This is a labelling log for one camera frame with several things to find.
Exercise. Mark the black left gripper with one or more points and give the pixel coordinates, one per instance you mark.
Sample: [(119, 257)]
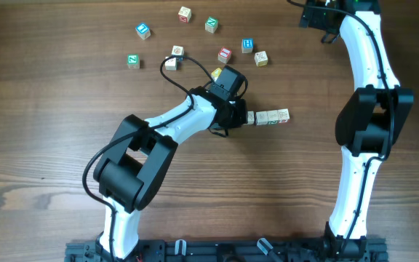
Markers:
[(242, 118)]

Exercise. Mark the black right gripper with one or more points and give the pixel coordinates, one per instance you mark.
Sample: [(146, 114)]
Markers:
[(313, 21)]

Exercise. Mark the plain wooden block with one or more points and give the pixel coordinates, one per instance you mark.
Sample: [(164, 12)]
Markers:
[(250, 117)]

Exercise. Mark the wooden fish nine block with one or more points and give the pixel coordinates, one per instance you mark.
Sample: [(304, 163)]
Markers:
[(261, 118)]

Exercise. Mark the green sided wooden block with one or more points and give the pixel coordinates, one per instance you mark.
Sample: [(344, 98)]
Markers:
[(273, 117)]

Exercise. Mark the yellow letter block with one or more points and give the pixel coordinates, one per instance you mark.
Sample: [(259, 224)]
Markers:
[(216, 73)]

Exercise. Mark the red A letter block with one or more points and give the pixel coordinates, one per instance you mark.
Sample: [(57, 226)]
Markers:
[(284, 115)]

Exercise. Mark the yellow sided picture block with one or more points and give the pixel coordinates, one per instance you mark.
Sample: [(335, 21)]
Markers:
[(261, 58)]

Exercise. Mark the red I letter block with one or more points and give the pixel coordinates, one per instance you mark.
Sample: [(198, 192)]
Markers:
[(224, 55)]

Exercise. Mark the blue H letter block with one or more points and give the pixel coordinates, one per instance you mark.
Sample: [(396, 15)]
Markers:
[(247, 45)]

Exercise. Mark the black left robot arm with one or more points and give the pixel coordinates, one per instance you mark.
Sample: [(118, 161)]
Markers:
[(131, 168)]

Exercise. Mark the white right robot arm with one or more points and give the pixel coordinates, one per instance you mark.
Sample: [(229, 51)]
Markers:
[(371, 121)]

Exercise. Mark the wooden picture block centre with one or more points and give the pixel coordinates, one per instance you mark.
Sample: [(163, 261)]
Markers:
[(171, 64)]

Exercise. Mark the blue sided picture block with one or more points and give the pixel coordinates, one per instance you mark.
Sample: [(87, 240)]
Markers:
[(178, 52)]

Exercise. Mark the green N block top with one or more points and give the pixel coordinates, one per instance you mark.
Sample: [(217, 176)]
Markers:
[(211, 24)]

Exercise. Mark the green Z letter block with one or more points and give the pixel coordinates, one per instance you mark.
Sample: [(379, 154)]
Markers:
[(133, 61)]

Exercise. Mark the red letter block top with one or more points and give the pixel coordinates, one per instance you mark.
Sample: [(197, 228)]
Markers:
[(184, 14)]

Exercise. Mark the blue I letter block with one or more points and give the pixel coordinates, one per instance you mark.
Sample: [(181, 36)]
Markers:
[(143, 31)]

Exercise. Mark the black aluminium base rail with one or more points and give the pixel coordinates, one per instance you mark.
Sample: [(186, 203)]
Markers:
[(312, 249)]

